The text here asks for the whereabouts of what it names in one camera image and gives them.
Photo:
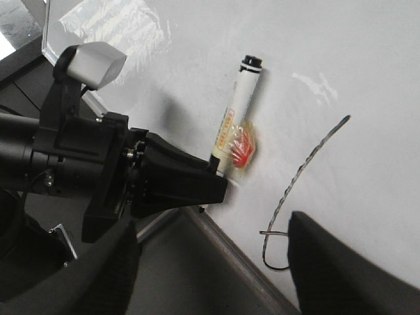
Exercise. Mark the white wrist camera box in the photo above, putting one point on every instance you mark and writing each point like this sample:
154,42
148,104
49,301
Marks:
93,64

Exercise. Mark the red magnet taped to marker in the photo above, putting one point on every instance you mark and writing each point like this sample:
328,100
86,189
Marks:
242,145

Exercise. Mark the grey aluminium whiteboard frame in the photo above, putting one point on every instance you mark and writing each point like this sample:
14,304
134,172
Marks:
229,252

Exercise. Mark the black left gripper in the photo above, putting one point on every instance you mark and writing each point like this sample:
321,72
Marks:
82,158

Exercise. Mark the white whiteboard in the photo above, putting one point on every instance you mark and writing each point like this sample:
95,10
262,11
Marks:
335,111

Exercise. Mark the white black whiteboard marker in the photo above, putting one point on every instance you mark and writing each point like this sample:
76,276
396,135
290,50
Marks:
244,87

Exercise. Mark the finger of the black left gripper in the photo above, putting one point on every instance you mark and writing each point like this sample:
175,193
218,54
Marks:
213,163

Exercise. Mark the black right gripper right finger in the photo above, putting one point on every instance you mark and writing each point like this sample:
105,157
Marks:
331,278

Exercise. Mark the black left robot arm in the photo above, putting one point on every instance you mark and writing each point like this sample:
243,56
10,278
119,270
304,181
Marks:
17,135

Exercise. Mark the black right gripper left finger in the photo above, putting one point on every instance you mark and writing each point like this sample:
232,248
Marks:
100,282

